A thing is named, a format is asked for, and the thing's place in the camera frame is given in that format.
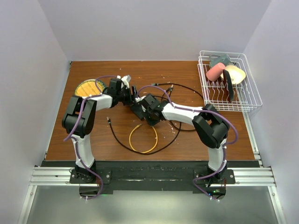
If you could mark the black cable teal plugs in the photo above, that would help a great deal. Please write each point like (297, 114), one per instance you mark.
(180, 85)

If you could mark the pink cup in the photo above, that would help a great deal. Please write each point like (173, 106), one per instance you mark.
(214, 73)

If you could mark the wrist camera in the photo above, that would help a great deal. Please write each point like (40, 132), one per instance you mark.
(139, 100)
(125, 80)

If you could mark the cream bowl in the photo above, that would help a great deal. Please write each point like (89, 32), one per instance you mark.
(237, 75)

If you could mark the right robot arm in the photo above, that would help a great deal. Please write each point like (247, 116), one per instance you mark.
(211, 127)

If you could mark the grey-green mug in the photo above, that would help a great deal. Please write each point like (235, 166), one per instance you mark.
(215, 59)

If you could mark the yellow woven plate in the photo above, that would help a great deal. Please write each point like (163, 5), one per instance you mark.
(89, 87)

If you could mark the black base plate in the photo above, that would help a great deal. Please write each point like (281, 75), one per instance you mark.
(154, 176)

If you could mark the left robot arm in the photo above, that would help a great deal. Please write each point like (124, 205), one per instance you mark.
(79, 117)

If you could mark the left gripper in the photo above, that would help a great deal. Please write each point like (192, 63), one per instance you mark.
(131, 100)

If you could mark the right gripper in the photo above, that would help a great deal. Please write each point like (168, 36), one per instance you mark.
(152, 122)

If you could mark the white wire dish rack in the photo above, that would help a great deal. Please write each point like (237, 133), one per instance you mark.
(234, 89)

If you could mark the black network switch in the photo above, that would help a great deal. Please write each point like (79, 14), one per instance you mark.
(139, 111)

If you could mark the dark brown plate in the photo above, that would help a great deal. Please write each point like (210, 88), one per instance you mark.
(227, 77)

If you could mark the aluminium frame rail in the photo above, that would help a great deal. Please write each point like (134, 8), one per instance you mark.
(250, 173)

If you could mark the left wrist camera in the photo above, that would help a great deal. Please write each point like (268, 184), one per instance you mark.
(125, 80)

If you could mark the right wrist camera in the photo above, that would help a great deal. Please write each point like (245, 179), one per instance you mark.
(139, 100)

